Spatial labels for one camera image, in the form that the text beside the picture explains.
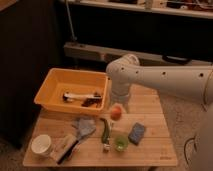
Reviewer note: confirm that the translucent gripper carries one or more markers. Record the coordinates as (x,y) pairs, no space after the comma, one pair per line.
(122,100)

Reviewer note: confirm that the beige board eraser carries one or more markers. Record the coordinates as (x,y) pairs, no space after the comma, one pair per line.
(63,147)

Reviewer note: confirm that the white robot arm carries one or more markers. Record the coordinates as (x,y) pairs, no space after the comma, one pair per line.
(191,82)

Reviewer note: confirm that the small green cup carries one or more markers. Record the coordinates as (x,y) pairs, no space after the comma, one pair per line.
(121,143)

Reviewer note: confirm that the white paper cup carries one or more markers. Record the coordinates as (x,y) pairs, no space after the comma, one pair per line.
(42,145)

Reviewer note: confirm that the orange fruit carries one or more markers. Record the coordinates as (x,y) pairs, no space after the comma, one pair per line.
(116,113)

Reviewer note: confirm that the white black tool in bin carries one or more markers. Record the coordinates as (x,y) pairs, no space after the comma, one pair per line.
(87,99)

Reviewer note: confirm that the green chili pepper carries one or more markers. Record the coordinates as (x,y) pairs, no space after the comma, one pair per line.
(106,132)

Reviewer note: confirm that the yellow plastic bin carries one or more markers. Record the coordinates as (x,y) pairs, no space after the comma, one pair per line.
(60,81)

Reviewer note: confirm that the blue sponge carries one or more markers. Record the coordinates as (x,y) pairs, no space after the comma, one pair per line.
(136,133)

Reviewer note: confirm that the wooden table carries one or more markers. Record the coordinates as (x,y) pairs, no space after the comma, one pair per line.
(155,149)

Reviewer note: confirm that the grey cloth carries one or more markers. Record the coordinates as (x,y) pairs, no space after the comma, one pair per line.
(84,127)

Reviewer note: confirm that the small silver object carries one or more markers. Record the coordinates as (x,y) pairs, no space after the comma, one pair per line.
(106,147)

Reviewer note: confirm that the grey metal shelf rail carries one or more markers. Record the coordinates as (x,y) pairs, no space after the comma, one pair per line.
(105,54)

